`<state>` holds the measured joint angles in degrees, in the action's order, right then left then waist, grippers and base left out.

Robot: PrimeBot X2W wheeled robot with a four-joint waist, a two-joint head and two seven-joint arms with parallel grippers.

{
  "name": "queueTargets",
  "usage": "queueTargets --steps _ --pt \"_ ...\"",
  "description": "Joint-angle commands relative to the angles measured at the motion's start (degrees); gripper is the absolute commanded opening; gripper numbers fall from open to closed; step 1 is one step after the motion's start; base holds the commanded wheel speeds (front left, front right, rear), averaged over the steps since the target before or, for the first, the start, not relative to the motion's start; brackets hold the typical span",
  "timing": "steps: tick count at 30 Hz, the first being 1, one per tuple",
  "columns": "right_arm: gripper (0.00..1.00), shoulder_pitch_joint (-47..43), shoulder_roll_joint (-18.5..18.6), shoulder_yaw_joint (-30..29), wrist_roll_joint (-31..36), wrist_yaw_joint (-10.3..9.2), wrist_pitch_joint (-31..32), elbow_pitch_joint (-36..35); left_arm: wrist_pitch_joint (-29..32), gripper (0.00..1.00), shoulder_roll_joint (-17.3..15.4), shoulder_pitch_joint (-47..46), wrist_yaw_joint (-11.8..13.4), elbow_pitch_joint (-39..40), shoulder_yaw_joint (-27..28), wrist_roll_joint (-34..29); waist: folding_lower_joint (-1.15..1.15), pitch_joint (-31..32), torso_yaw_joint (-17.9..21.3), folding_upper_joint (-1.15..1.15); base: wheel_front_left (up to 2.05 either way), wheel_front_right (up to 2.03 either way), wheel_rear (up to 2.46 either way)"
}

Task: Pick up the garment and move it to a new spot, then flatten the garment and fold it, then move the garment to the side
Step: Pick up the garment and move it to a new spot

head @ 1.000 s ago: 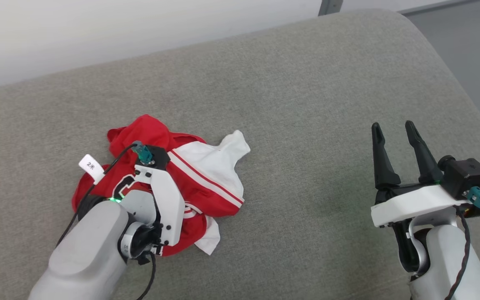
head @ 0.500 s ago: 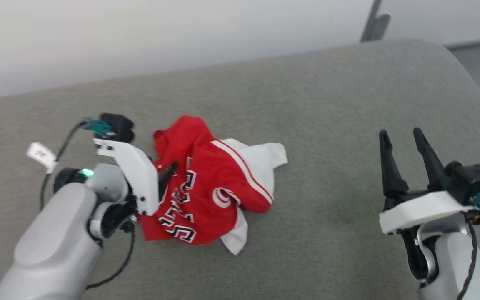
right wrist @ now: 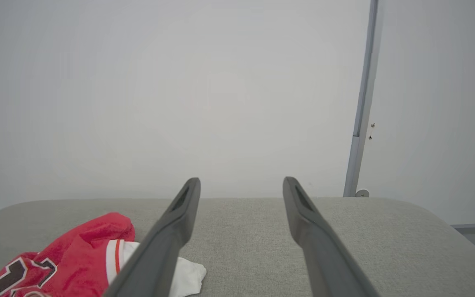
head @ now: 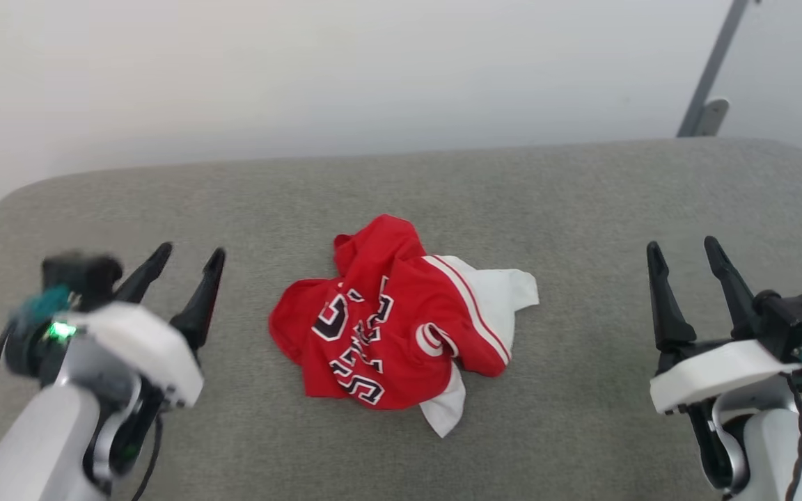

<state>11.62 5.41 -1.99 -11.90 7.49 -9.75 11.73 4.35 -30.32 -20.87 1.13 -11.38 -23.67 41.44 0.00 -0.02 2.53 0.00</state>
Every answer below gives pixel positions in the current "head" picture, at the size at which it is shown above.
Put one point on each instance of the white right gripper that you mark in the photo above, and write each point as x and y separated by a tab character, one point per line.
714	372

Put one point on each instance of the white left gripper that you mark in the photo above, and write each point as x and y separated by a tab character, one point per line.
136	341

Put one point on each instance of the red Bulls 23 jersey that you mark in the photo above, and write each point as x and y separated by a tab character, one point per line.
401	334

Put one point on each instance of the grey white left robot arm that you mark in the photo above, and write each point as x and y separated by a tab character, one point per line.
39	445

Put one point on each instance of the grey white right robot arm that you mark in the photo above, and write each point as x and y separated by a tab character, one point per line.
777	452

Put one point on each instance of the grey metal pole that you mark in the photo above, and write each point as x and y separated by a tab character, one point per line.
714	62

